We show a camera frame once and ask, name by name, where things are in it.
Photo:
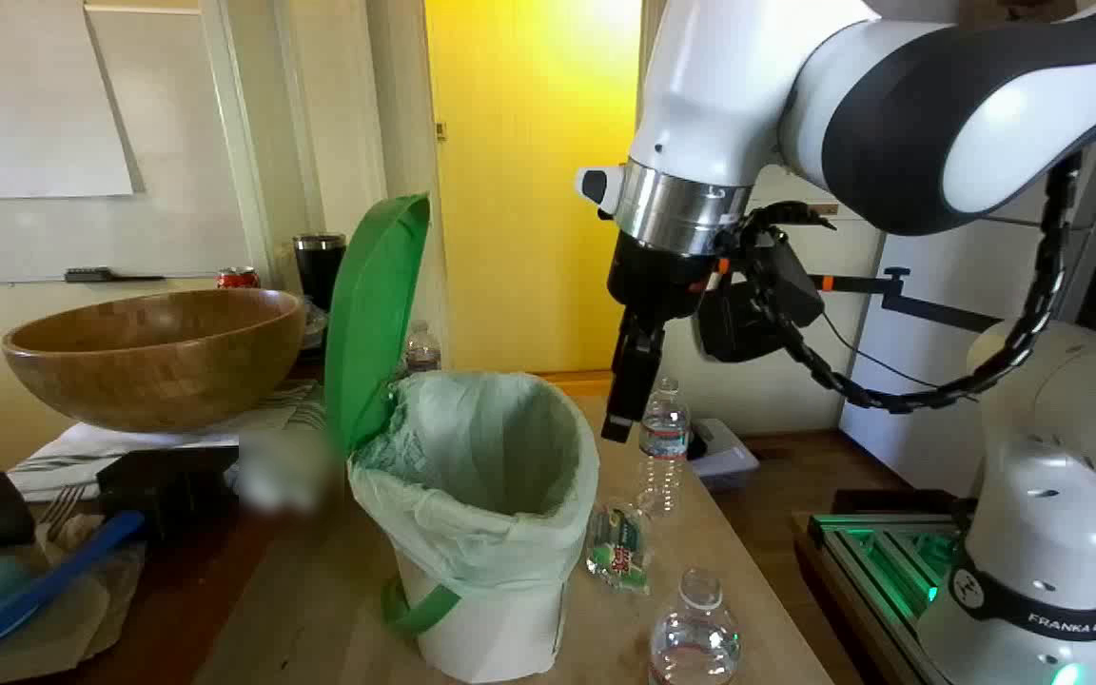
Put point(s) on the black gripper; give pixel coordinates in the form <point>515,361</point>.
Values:
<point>650,271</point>

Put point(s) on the clear water bottle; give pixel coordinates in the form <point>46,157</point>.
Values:
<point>665,442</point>

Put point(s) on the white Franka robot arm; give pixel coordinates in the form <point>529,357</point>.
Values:
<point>723,91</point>

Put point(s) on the green bin lid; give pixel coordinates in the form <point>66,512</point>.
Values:
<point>375,316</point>

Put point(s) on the clear bottle without label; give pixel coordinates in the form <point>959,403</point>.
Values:
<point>694,634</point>

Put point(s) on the white box on floor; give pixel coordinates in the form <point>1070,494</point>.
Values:
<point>723,456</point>

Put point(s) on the yellow door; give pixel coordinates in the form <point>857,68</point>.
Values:
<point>524,191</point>

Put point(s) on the black tumbler cup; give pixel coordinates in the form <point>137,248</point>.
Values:
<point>319,267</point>

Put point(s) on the striped white dish towel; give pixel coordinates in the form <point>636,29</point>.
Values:
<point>282,461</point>

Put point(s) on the red soda can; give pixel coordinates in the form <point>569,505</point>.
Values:
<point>243,276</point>

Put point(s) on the large wooden bowl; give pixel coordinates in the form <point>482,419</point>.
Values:
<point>153,365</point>

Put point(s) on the black marker pen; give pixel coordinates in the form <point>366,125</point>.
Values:
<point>113,276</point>

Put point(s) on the stack of white papers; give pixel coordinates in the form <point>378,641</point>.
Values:
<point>78,457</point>

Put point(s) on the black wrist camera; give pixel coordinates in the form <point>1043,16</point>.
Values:
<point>780,252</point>

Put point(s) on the green lit base plate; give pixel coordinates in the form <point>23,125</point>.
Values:
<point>883,556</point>

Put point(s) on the wall whiteboard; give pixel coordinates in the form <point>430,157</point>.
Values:
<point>179,155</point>

